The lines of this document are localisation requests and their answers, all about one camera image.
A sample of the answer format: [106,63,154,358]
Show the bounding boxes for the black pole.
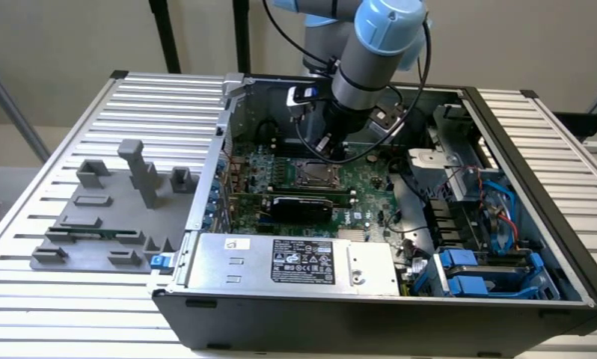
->
[231,0,253,74]
[147,0,183,74]

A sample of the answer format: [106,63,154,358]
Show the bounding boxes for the silver power supply unit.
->
[182,233,401,297]

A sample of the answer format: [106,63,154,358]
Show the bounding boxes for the black open PC case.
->
[150,72,597,351]

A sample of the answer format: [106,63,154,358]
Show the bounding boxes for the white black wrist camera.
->
[285,85,324,108]

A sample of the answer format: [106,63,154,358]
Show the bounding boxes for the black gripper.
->
[310,99,378,164]

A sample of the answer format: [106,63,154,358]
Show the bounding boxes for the black graphics card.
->
[267,194,336,226]

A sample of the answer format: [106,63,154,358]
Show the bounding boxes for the aluminium frame bar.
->
[0,47,51,164]

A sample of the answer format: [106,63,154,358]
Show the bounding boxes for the blue data wire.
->
[481,179,523,248]

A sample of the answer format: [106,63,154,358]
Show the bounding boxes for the green motherboard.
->
[227,140,433,263]

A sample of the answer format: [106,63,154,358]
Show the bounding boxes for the blue disk bay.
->
[413,246,564,301]

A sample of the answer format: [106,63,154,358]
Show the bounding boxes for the green RAM stick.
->
[47,225,146,239]

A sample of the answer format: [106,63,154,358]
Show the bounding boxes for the red black wire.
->
[445,166,485,197]

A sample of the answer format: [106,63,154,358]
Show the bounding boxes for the CPU socket with metal frame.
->
[290,158,344,191]

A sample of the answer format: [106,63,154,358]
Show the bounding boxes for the grey parts rack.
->
[28,138,201,274]

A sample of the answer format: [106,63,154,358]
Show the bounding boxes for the silver metal drive cage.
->
[406,103,502,203]

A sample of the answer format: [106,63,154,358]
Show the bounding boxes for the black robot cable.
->
[262,0,433,165]

